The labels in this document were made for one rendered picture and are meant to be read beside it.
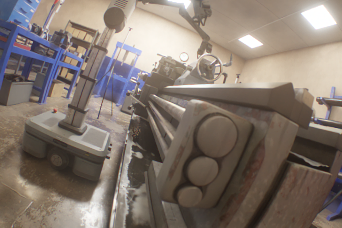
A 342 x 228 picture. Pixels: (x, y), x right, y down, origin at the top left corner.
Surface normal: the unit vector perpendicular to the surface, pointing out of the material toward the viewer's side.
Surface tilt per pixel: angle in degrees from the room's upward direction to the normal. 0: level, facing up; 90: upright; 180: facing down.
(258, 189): 90
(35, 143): 90
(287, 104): 90
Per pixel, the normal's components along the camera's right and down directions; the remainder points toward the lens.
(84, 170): 0.26, 0.09
